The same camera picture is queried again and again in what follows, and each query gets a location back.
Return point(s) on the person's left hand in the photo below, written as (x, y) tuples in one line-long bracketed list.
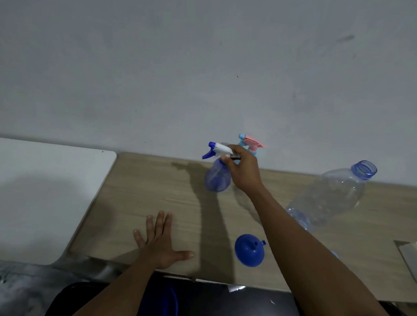
[(160, 248)]

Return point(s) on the person's right hand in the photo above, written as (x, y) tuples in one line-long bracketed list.
[(244, 172)]

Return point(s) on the transparent blue spray bottle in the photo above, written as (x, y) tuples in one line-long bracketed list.
[(216, 178)]

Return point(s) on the pink spray head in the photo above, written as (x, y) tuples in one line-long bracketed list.
[(252, 141)]

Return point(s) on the white blue spray head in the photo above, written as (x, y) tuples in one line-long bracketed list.
[(222, 149)]

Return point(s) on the blue plastic funnel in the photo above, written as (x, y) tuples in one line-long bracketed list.
[(247, 252)]

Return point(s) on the clear plastic water bottle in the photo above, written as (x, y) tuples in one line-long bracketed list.
[(332, 192)]

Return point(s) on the person's right forearm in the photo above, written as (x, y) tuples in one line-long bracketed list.
[(307, 262)]

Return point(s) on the person's left forearm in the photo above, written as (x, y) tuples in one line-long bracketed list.
[(114, 299)]

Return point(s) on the wooden table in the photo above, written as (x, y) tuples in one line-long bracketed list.
[(145, 192)]

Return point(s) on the blue plastic bucket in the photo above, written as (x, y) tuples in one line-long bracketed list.
[(169, 307)]

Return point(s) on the black trash bag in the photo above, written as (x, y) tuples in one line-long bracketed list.
[(73, 297)]

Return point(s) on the white side table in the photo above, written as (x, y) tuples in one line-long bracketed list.
[(39, 196)]

